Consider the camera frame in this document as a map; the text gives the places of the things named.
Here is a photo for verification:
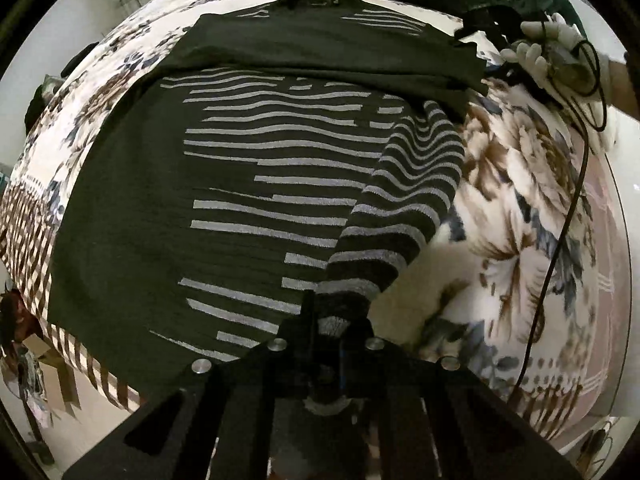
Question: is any person's right hand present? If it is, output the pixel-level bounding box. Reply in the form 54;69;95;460
499;12;612;108

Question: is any brown cardboard box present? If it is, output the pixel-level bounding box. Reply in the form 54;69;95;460
0;287;83;418

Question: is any dark bedside object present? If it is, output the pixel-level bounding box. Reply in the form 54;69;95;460
24;74;68;133

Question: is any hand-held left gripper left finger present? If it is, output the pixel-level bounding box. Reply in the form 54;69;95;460
62;289;317;480

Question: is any floral printed blanket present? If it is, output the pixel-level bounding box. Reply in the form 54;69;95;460
0;0;632;456

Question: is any black grey-striped sweater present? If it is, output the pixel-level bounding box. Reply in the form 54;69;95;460
47;0;491;411

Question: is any person's right forearm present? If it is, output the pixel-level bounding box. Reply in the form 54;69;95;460
606;59;640;122

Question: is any black cable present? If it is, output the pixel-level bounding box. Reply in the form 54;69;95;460
507;37;610;406

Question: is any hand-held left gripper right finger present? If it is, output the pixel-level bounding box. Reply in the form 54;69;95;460
339;319;587;480

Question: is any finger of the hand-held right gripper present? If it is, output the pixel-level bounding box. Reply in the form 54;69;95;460
452;24;482;46

